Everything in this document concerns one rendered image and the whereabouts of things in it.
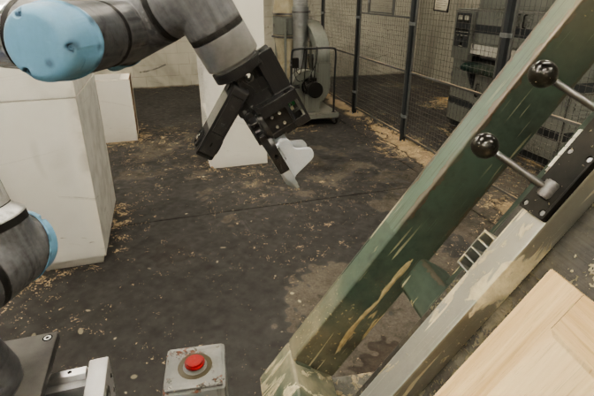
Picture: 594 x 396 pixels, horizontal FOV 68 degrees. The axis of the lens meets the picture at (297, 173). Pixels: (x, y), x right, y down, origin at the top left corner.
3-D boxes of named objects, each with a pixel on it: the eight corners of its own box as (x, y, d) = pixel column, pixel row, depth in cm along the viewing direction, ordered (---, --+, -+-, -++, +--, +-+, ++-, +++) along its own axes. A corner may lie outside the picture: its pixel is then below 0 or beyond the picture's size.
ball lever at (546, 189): (542, 202, 63) (463, 148, 65) (560, 182, 62) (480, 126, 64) (550, 207, 59) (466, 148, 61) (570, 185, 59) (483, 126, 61)
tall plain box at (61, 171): (39, 215, 348) (-22, -29, 282) (119, 205, 364) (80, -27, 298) (5, 281, 268) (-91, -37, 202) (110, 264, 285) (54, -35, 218)
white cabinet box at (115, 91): (89, 133, 548) (79, 75, 521) (139, 129, 564) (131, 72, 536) (85, 144, 508) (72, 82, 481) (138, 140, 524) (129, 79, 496)
